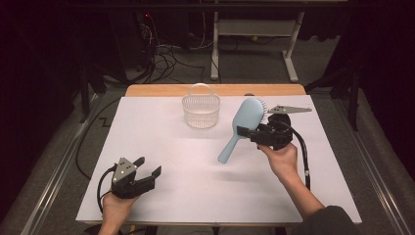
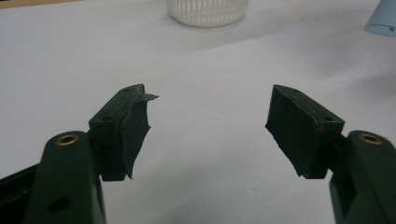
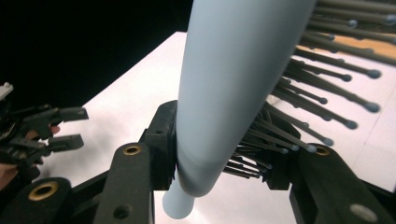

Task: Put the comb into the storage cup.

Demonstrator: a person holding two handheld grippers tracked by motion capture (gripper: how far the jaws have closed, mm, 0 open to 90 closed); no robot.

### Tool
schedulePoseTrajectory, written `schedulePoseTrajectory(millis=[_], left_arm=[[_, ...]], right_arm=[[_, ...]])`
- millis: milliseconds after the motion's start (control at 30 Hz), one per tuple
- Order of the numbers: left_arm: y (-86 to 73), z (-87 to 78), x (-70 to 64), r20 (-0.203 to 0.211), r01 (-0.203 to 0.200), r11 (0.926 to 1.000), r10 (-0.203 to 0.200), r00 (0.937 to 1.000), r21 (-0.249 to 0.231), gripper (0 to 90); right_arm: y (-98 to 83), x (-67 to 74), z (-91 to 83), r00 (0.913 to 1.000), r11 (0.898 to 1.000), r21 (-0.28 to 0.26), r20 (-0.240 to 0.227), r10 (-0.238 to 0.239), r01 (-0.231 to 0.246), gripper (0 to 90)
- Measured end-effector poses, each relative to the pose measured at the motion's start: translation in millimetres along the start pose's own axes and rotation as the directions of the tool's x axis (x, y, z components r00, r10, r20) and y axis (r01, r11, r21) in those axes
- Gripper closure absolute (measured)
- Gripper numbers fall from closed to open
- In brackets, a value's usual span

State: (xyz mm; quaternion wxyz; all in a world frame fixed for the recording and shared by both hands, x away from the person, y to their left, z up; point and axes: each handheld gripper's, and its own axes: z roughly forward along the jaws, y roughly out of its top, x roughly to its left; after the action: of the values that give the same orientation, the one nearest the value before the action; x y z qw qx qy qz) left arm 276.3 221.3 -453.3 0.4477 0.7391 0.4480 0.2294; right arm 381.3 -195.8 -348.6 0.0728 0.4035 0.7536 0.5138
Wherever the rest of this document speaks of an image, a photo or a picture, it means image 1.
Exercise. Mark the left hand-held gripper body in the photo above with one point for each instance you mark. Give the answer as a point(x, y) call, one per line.
point(125, 182)

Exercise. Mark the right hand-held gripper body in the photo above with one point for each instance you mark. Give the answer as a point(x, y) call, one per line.
point(274, 133)

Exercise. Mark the light blue hairbrush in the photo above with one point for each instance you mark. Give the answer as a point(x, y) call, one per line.
point(244, 120)

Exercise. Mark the person's left hand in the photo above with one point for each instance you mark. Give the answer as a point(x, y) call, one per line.
point(117, 209)

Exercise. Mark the person's right hand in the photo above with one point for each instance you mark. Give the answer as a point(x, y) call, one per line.
point(282, 161)

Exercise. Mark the white table cover board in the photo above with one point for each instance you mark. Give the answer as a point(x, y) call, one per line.
point(195, 176)

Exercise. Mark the white plastic mesh basket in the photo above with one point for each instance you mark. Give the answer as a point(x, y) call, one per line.
point(201, 111)

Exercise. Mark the black metal stand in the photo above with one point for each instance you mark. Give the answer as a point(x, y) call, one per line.
point(353, 98)
point(85, 88)

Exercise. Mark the black computer case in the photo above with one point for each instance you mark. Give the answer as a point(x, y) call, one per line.
point(130, 39)

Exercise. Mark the aluminium floor rail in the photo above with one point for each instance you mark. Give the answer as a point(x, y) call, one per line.
point(55, 176)
point(375, 169)

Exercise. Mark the white metal desk frame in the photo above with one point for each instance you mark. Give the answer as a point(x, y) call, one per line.
point(256, 27)

